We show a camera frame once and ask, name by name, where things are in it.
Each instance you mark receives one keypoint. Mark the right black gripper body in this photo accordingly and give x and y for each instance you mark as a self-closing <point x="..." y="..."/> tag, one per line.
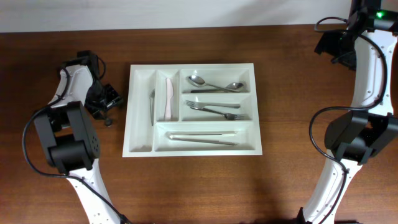
<point x="325" y="43"/>

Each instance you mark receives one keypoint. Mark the pink plastic knife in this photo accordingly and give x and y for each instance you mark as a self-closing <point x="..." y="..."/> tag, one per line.
<point x="168" y="103"/>

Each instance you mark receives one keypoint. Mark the small steel teaspoon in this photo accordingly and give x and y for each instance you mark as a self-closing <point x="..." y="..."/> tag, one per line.
<point x="151" y="106"/>

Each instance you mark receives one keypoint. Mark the steel tweezers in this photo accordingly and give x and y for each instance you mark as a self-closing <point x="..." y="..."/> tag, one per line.
<point x="217" y="137"/>

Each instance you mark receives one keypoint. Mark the steel fork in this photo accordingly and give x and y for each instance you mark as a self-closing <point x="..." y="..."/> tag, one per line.
<point x="202" y="104"/>
<point x="227" y="116"/>

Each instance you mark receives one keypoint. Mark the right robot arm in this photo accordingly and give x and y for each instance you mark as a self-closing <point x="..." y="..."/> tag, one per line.
<point x="366" y="45"/>

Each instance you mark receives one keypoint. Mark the white plastic cutlery tray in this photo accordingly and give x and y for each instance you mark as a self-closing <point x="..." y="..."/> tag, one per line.
<point x="143" y="140"/>

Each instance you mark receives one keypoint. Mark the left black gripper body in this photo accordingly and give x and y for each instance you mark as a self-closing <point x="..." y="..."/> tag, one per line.
<point x="111" y="102"/>

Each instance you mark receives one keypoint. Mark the small dark teaspoon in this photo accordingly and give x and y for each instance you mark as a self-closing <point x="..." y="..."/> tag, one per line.
<point x="108" y="122"/>

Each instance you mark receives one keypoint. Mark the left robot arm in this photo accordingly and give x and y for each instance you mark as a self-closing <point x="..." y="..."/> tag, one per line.
<point x="67" y="135"/>

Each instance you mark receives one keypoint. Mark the steel tablespoon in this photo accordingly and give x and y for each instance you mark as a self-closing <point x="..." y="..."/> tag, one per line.
<point x="199" y="82"/>
<point x="231" y="88"/>

